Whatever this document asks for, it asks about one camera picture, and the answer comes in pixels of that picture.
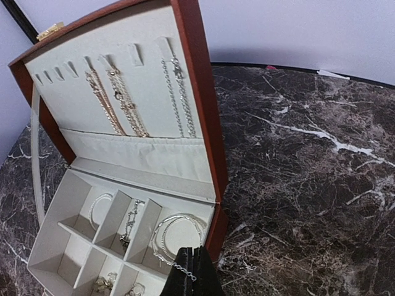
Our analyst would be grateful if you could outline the gold pale stone bracelet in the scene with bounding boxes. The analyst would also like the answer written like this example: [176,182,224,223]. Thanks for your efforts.
[92,271,121,294]

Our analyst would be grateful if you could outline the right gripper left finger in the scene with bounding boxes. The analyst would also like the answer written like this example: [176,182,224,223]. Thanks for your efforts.
[160,247,193,296]

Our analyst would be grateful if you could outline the silver chain necklace right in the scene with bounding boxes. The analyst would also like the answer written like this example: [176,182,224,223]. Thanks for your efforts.
[160,52,198,139]

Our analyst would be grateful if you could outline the white lid strap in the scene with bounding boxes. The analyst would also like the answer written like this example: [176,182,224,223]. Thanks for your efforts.
[30,86,47,226]

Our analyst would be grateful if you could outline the thin silver chain bracelet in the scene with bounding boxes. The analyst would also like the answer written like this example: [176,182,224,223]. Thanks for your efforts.
[172,261,198,282]

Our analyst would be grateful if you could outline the silver link bracelet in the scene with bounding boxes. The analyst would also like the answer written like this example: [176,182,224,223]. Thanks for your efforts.
[118,199,146,249]

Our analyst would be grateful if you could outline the red jewelry box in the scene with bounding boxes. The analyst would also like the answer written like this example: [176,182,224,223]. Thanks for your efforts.
[9,1,228,295]

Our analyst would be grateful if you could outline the silver pearl open bangle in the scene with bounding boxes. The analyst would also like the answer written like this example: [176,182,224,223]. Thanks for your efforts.
[150,213,207,267]

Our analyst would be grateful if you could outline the gold chain necklace hanging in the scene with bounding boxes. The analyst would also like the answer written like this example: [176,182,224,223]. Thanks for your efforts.
[83,66,127,136]

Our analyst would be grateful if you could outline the left black frame post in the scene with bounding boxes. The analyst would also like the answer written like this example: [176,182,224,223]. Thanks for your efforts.
[1,0,38,44]

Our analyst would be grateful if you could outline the thin silver bangle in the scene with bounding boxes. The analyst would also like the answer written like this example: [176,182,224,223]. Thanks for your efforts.
[88,193,113,231]

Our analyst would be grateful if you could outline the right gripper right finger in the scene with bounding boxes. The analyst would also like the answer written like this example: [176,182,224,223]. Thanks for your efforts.
[193,246,225,296]

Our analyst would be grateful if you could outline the silver beaded chain hanging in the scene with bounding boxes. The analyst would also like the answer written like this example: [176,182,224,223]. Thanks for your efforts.
[106,66,151,138]

